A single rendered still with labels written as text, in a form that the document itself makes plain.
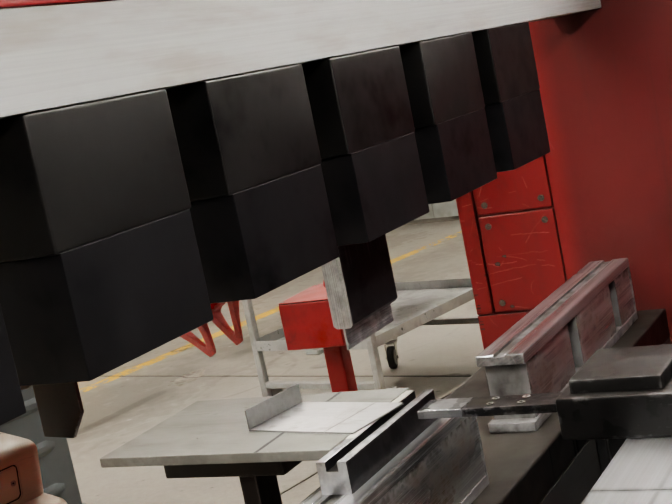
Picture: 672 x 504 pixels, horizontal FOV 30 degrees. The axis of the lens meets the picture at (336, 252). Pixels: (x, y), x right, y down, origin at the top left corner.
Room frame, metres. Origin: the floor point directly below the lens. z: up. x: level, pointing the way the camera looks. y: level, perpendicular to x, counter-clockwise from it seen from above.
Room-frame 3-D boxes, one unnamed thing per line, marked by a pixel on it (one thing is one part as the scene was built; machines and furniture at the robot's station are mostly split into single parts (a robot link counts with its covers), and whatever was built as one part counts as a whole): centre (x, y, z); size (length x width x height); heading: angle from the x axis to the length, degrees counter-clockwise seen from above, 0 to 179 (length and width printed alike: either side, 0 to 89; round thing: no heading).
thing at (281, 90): (1.00, 0.07, 1.26); 0.15 x 0.09 x 0.17; 151
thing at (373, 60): (1.18, -0.03, 1.26); 0.15 x 0.09 x 0.17; 151
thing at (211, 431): (1.23, 0.11, 1.00); 0.26 x 0.18 x 0.01; 61
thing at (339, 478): (1.14, -0.01, 0.99); 0.20 x 0.03 x 0.03; 151
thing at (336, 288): (1.16, -0.02, 1.13); 0.10 x 0.02 x 0.10; 151
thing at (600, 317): (1.64, -0.28, 0.92); 0.50 x 0.06 x 0.10; 151
